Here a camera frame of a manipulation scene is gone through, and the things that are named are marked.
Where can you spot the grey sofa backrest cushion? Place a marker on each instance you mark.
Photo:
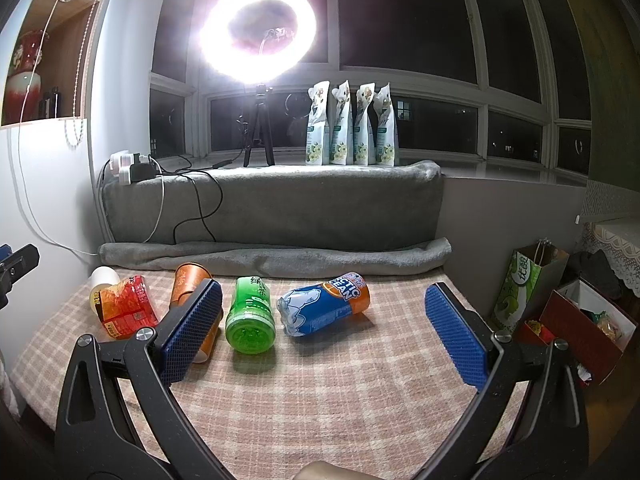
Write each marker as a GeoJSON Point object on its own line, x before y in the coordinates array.
{"type": "Point", "coordinates": [331, 207]}

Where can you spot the green plastic bottle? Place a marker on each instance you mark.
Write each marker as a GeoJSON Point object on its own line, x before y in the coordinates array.
{"type": "Point", "coordinates": [250, 327]}

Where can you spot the blue labelled bottle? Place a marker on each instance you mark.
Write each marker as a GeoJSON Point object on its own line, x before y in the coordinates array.
{"type": "Point", "coordinates": [306, 310]}

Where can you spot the lace tablecloth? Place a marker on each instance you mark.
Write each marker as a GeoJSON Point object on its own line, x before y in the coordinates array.
{"type": "Point", "coordinates": [619, 240]}

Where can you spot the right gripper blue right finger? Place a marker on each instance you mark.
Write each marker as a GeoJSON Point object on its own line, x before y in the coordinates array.
{"type": "Point", "coordinates": [527, 419]}

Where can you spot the white power strip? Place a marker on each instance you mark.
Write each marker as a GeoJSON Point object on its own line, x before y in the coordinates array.
{"type": "Point", "coordinates": [129, 168]}

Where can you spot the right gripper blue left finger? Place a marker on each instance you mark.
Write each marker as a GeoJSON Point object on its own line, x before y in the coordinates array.
{"type": "Point", "coordinates": [95, 437]}

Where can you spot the red white vase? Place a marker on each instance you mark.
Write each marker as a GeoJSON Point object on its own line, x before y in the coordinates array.
{"type": "Point", "coordinates": [23, 85]}

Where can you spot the red cardboard box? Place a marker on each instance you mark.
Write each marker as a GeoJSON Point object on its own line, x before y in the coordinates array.
{"type": "Point", "coordinates": [596, 330]}

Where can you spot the pink checked cloth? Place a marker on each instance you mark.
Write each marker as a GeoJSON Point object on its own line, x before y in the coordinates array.
{"type": "Point", "coordinates": [375, 392]}

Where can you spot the black tripod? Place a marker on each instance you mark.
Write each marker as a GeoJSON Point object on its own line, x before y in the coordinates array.
{"type": "Point", "coordinates": [259, 133]}

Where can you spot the ring light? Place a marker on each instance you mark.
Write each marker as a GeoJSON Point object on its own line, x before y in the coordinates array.
{"type": "Point", "coordinates": [256, 41]}

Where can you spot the red orange labelled bottle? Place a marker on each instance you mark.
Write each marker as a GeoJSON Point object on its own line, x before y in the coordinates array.
{"type": "Point", "coordinates": [122, 305]}

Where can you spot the grey rolled blanket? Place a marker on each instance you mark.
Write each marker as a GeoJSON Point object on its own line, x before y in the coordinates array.
{"type": "Point", "coordinates": [230, 259]}

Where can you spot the green paper bag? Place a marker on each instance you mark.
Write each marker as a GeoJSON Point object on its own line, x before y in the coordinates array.
{"type": "Point", "coordinates": [533, 273]}

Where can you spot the orange paper cup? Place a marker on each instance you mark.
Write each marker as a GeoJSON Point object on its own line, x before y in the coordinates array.
{"type": "Point", "coordinates": [194, 288]}

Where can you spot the wooden shelf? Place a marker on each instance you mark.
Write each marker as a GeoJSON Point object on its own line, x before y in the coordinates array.
{"type": "Point", "coordinates": [64, 54]}

